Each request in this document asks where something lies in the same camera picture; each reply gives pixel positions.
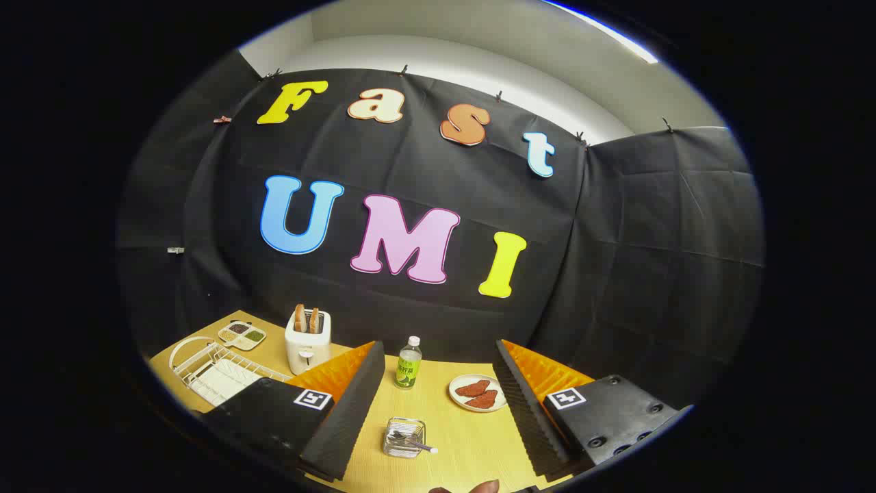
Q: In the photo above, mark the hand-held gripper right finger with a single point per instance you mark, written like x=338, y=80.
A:
x=527, y=418

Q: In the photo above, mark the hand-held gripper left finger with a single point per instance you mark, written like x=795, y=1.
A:
x=349, y=418

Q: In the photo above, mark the small white plate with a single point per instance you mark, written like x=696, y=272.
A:
x=460, y=400

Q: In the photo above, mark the divided seasoning dish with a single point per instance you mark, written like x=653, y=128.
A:
x=241, y=335

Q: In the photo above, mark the red meat slice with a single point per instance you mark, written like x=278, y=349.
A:
x=483, y=400
x=473, y=389

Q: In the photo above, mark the green label drink bottle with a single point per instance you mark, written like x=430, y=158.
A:
x=408, y=370

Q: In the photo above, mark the white toaster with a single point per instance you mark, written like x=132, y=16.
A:
x=306, y=352

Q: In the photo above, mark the toast bread slice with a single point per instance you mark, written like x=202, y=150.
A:
x=300, y=319
x=314, y=321

